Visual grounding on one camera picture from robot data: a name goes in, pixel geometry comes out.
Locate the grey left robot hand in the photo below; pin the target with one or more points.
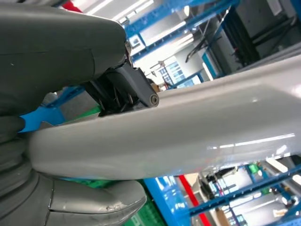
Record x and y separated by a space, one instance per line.
51 56

